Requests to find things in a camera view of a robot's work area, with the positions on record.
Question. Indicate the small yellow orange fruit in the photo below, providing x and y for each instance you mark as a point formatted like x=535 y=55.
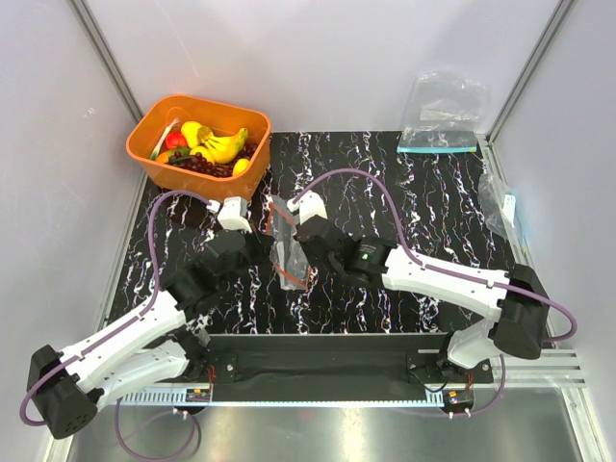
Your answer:
x=240 y=166

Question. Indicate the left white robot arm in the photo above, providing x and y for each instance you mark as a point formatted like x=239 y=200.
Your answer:
x=66 y=388

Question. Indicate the orange plastic basket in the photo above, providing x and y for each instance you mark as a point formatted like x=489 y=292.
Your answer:
x=147 y=141

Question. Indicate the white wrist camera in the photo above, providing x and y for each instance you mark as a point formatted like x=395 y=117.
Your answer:
x=231 y=213
x=308 y=206

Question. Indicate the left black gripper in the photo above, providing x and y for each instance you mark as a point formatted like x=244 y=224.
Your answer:
x=262 y=246

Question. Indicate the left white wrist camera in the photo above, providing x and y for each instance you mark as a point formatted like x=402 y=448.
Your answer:
x=231 y=213

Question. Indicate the red zip clear bag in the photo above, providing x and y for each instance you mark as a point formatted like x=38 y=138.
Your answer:
x=286 y=254

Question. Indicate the dark red grape bunch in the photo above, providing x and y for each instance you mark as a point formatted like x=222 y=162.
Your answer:
x=199 y=160

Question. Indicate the orange green mango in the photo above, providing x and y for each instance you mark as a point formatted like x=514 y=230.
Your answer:
x=165 y=157

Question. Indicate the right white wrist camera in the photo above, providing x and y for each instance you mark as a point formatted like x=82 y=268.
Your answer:
x=308 y=206

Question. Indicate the yellow banana bunch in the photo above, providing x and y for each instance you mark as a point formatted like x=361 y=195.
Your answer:
x=223 y=149

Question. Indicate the clear plastic bag right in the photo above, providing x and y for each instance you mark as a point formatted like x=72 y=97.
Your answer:
x=498 y=207

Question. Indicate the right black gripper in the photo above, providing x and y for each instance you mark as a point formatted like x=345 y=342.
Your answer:
x=313 y=258

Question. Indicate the red apple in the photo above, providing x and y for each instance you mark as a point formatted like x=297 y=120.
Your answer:
x=175 y=140

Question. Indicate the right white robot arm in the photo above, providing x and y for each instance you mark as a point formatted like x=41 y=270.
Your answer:
x=512 y=304

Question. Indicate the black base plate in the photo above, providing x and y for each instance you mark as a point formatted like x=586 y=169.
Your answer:
x=320 y=368

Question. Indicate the blue zip plastic bag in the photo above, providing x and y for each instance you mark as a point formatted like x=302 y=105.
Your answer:
x=442 y=114

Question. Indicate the yellow pear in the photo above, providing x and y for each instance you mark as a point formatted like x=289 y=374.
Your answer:
x=190 y=131

